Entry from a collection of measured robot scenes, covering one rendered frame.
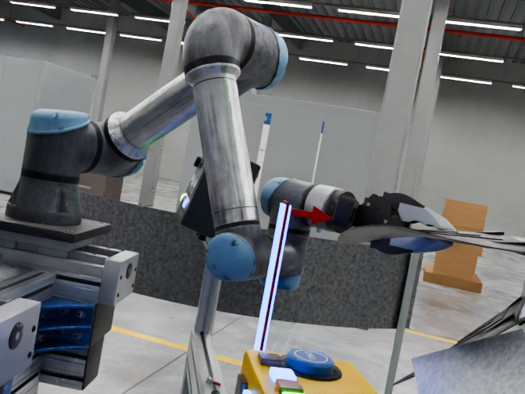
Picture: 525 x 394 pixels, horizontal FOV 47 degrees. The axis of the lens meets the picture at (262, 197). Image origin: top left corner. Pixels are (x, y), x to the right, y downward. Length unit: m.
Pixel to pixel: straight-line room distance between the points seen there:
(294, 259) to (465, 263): 8.02
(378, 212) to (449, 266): 8.09
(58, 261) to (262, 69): 0.55
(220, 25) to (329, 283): 1.92
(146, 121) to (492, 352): 0.80
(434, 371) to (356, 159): 6.14
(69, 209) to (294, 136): 5.91
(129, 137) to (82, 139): 0.10
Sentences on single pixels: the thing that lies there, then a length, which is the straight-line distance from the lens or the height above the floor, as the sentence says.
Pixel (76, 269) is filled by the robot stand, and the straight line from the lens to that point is 1.25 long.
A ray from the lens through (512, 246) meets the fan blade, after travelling 0.81.
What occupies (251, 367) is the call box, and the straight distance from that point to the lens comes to 0.50.
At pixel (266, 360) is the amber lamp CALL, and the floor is 1.08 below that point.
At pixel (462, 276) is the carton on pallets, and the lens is 9.03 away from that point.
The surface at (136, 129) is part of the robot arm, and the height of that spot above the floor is 1.26.
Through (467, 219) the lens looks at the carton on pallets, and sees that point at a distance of 8.96.
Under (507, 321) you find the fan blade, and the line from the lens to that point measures 0.96.
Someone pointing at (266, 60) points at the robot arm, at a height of 1.42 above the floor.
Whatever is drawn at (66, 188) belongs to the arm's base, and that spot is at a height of 1.11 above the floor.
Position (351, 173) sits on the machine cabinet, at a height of 1.32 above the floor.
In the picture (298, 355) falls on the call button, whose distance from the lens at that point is 0.51.
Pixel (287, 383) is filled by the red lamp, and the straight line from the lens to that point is 0.46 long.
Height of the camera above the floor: 1.23
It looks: 3 degrees down
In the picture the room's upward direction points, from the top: 10 degrees clockwise
